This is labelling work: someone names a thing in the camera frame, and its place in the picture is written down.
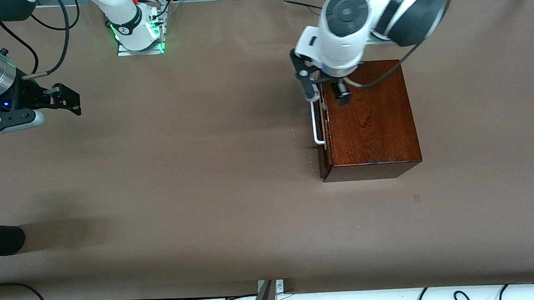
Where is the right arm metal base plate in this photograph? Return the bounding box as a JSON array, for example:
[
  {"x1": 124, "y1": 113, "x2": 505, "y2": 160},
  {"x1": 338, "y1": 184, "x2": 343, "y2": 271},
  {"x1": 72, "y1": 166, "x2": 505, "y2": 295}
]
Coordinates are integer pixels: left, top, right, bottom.
[{"x1": 116, "y1": 35, "x2": 166, "y2": 57}]

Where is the brown table cover sheet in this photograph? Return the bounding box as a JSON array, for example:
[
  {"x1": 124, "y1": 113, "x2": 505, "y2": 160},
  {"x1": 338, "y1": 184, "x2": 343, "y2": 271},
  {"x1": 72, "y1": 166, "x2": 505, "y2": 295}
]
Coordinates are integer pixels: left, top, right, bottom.
[{"x1": 0, "y1": 0, "x2": 534, "y2": 300}]

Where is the black cable by arm base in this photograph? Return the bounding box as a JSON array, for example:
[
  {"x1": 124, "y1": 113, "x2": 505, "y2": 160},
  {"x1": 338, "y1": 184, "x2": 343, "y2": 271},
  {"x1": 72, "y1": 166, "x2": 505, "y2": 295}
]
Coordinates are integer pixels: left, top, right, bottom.
[{"x1": 282, "y1": 0, "x2": 325, "y2": 13}]

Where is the small metal bracket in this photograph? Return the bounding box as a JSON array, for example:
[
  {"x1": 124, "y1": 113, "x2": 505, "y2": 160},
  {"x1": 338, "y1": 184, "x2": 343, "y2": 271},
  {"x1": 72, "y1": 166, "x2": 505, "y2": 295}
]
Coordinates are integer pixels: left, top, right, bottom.
[{"x1": 256, "y1": 279, "x2": 286, "y2": 300}]

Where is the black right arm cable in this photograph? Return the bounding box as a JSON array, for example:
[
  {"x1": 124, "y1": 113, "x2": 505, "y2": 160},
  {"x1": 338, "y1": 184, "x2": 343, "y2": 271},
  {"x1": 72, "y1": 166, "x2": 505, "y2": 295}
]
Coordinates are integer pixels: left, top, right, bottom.
[{"x1": 0, "y1": 0, "x2": 81, "y2": 82}]

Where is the dark wooden drawer cabinet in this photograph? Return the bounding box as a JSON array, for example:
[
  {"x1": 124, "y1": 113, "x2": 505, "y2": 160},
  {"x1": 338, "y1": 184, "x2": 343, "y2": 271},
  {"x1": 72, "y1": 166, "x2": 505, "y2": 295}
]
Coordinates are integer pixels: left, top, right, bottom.
[{"x1": 314, "y1": 58, "x2": 424, "y2": 183}]

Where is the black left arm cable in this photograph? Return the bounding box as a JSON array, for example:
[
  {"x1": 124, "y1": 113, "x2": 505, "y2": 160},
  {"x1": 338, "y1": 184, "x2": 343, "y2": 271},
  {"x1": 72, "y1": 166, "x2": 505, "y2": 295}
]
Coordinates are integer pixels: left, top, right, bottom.
[{"x1": 339, "y1": 0, "x2": 459, "y2": 90}]

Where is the wooden drawer with white handle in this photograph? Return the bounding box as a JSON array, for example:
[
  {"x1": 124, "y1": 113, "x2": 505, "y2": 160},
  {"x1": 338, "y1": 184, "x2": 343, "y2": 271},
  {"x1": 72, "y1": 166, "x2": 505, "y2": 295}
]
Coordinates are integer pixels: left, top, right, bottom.
[{"x1": 310, "y1": 84, "x2": 332, "y2": 178}]

